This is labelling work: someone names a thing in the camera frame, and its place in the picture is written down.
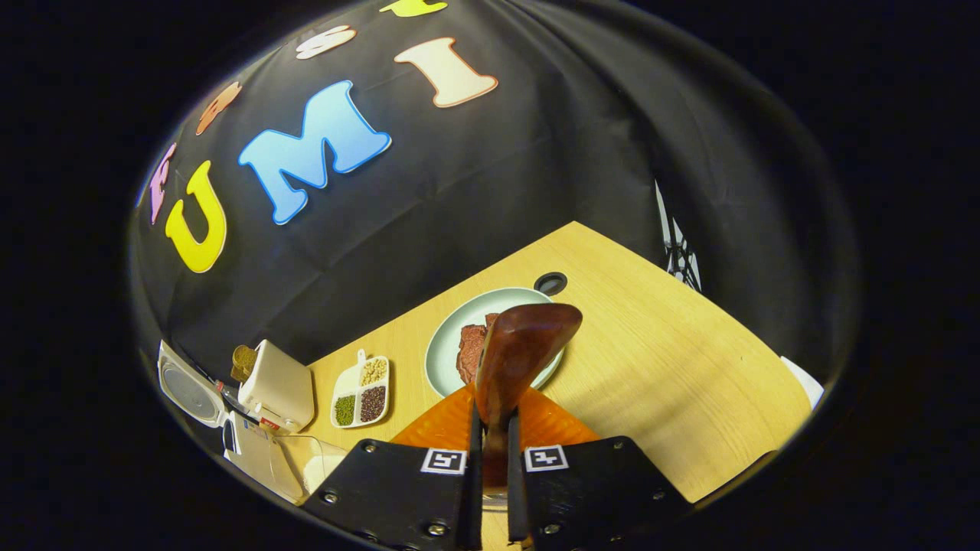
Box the white object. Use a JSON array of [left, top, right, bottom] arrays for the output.
[[781, 356, 826, 409]]

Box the black backdrop cloth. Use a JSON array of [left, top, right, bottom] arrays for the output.
[[130, 0, 851, 383]]

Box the white rice cooker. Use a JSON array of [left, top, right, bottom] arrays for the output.
[[157, 341, 299, 500]]

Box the metal stand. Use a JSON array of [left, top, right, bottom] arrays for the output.
[[655, 180, 702, 293]]

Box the small clear bottle red label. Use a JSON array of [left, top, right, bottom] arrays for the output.
[[217, 380, 283, 431]]

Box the white chopstick holder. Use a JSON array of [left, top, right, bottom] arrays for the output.
[[237, 339, 316, 435]]

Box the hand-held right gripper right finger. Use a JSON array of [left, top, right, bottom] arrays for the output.
[[505, 386, 694, 551]]

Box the pale green plate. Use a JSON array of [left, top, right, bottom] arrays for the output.
[[425, 287, 567, 399]]

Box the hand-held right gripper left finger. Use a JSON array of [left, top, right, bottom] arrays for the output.
[[301, 383, 485, 551]]

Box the clear container of rice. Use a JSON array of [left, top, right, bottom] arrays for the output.
[[264, 434, 351, 507]]

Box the white divided grain dish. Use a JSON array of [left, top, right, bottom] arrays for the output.
[[331, 349, 391, 429]]

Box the brown wooden spoon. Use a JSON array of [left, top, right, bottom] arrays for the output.
[[475, 302, 584, 491]]

